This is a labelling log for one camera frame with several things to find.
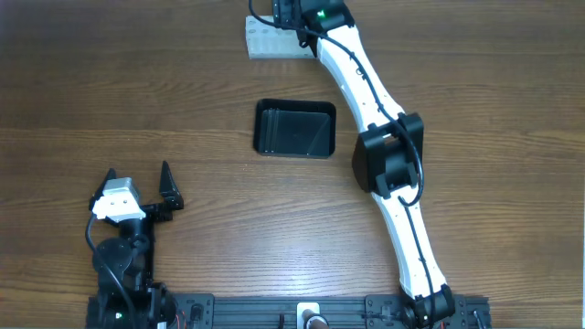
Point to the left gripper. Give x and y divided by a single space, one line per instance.
157 213

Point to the white test tube rack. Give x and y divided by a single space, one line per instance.
274 45

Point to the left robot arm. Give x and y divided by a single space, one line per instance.
114 256

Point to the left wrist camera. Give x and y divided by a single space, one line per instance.
118 201

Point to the black tray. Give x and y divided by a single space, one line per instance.
297 137

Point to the mounting rail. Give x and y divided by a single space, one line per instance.
256 310

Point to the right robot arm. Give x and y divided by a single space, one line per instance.
356 77

